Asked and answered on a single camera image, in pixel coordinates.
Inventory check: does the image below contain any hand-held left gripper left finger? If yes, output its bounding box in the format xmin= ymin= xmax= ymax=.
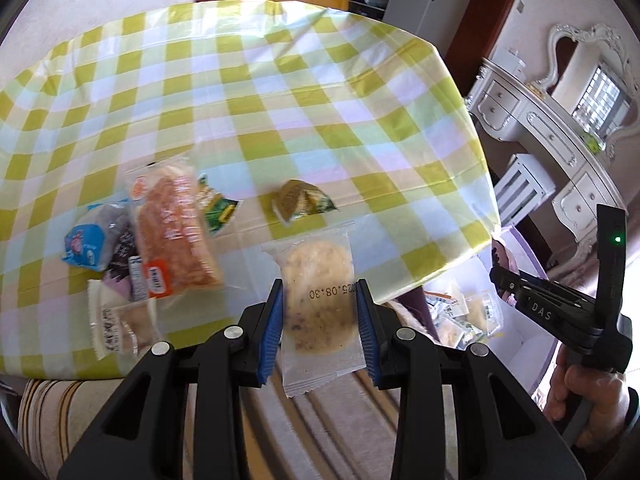
xmin=57 ymin=277 xmax=286 ymax=480

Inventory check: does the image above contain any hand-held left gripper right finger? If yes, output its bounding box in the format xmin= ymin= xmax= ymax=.
xmin=354 ymin=279 xmax=576 ymax=480

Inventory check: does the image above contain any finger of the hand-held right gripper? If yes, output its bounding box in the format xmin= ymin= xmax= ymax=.
xmin=519 ymin=270 xmax=599 ymax=309
xmin=489 ymin=266 xmax=567 ymax=307

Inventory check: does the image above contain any round biscuit clear packet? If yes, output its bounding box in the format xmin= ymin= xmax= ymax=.
xmin=261 ymin=222 xmax=368 ymax=400

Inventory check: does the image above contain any translucent purple storage box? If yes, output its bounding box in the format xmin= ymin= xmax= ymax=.
xmin=395 ymin=232 xmax=563 ymax=396

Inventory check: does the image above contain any green pea snack packet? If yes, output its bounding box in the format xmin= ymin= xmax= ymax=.
xmin=271 ymin=179 xmax=337 ymax=226
xmin=196 ymin=174 xmax=241 ymax=235

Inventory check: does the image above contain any red label bread packet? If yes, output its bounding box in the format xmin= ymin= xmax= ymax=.
xmin=124 ymin=156 xmax=225 ymax=301

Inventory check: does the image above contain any clear long bread packet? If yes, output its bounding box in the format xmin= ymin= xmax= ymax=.
xmin=87 ymin=280 xmax=160 ymax=361

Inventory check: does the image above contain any blue-edged purple bread packet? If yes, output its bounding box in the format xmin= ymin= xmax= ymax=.
xmin=61 ymin=202 xmax=138 ymax=281

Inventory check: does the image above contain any person's right hand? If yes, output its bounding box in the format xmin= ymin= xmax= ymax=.
xmin=544 ymin=362 xmax=640 ymax=423

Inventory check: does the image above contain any pile of small snack packets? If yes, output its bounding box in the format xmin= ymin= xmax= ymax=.
xmin=395 ymin=277 xmax=506 ymax=350

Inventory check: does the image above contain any white slatted stool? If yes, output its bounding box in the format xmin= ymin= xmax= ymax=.
xmin=495 ymin=154 xmax=556 ymax=226

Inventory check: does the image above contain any striped beige towel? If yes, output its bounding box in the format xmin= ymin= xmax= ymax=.
xmin=17 ymin=360 xmax=501 ymax=480

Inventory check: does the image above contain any white dressing table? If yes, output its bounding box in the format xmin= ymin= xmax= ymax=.
xmin=465 ymin=57 xmax=631 ymax=261

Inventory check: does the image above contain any ornate white framed mirror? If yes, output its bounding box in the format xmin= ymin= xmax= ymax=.
xmin=537 ymin=22 xmax=640 ymax=148

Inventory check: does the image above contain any green checkered tablecloth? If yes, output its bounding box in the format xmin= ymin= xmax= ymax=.
xmin=0 ymin=0 xmax=501 ymax=378

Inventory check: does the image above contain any white cabinet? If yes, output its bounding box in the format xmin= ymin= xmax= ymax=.
xmin=382 ymin=0 xmax=473 ymax=53

